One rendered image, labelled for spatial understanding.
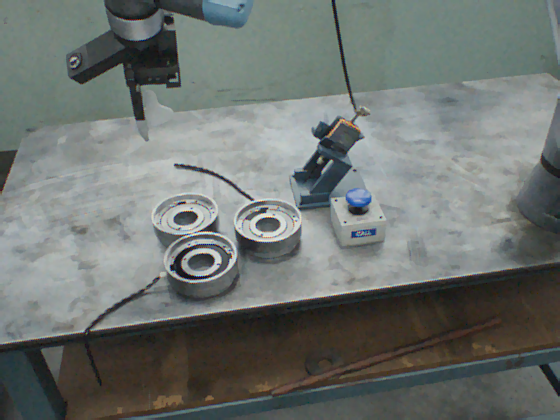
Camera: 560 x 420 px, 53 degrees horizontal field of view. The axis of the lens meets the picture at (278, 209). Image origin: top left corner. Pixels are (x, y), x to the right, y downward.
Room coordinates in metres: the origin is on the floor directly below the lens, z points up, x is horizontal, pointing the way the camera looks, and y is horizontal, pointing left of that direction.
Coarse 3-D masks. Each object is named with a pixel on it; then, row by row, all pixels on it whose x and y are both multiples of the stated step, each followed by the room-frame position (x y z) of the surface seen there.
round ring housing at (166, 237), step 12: (168, 204) 0.74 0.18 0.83; (180, 204) 0.75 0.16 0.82; (204, 204) 0.74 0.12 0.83; (216, 204) 0.72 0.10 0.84; (156, 216) 0.71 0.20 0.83; (180, 216) 0.72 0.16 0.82; (192, 216) 0.72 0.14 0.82; (216, 216) 0.69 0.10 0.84; (156, 228) 0.67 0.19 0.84; (180, 228) 0.68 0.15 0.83; (192, 228) 0.68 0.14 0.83; (204, 228) 0.66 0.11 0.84; (216, 228) 0.68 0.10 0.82; (168, 240) 0.66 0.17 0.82
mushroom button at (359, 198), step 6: (348, 192) 0.70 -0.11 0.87; (354, 192) 0.69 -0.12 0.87; (360, 192) 0.69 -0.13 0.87; (366, 192) 0.69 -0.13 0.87; (348, 198) 0.68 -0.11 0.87; (354, 198) 0.68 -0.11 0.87; (360, 198) 0.68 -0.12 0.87; (366, 198) 0.68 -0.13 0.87; (354, 204) 0.67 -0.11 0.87; (360, 204) 0.67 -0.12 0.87; (366, 204) 0.67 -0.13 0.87
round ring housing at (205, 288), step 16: (192, 240) 0.65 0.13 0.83; (208, 240) 0.65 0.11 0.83; (224, 240) 0.64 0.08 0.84; (192, 256) 0.61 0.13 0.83; (208, 256) 0.62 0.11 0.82; (192, 272) 0.58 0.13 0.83; (208, 272) 0.58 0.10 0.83; (224, 272) 0.56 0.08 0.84; (176, 288) 0.56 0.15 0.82; (192, 288) 0.55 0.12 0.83; (208, 288) 0.55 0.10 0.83; (224, 288) 0.57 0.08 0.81
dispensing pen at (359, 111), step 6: (360, 108) 0.81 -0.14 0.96; (366, 108) 0.81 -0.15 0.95; (354, 114) 0.81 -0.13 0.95; (360, 114) 0.80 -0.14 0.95; (366, 114) 0.81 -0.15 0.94; (336, 120) 0.81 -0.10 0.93; (348, 120) 0.82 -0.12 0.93; (354, 120) 0.80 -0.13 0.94; (330, 126) 0.81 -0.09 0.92; (330, 132) 0.80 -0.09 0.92; (318, 162) 0.80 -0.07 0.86
